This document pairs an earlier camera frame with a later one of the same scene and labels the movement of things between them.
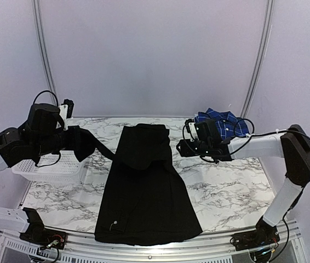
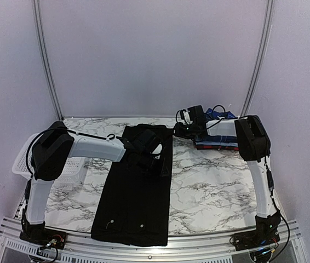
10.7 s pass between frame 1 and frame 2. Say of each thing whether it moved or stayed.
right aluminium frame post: stayed
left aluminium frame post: stayed
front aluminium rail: stayed
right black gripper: moved
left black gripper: moved
